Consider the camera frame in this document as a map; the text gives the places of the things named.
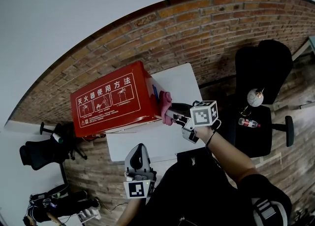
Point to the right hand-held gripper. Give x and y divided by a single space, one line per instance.
203 116

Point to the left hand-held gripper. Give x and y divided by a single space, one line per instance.
136 189

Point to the pink cloth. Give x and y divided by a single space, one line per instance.
165 102

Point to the red fire extinguisher box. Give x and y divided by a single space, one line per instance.
105 99

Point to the person's left forearm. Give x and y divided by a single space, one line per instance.
130 212

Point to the person's right forearm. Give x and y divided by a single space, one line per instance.
229 153

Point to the person's black clothing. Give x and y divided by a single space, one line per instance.
197 193

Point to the clear plastic bottle red label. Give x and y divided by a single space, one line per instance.
248 122

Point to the white globe lamp gold stand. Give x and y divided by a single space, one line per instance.
254 98

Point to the white bottle green cap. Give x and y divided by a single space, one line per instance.
57 138

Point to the black mesh office chair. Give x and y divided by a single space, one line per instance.
37 153

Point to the white desk black leg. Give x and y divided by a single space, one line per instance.
12 175

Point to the light blue desk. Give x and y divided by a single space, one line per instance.
312 44

